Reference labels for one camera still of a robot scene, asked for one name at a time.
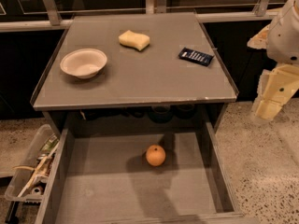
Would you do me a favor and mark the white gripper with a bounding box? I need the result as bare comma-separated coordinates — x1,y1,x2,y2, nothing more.
247,0,299,123

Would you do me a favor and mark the orange fruit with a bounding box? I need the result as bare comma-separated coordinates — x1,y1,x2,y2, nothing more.
146,145,166,166

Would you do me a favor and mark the grey cabinet counter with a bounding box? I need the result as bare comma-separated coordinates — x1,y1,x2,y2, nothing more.
31,13,237,132

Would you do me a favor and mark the open grey top drawer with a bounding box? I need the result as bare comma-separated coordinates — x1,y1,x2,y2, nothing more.
35,122,259,224

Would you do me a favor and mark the dark blue snack packet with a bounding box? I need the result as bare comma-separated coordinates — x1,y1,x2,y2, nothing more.
178,48,214,66

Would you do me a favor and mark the yellow sponge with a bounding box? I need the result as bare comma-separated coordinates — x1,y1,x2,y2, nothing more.
119,30,150,51

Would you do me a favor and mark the white paper bowl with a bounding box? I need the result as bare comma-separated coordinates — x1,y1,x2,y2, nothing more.
60,49,107,79

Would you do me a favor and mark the clear plastic bin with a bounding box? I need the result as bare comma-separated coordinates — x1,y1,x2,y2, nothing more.
5,124,59,203

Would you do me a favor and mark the metal railing frame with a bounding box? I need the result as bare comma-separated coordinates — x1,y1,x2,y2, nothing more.
0,0,287,33

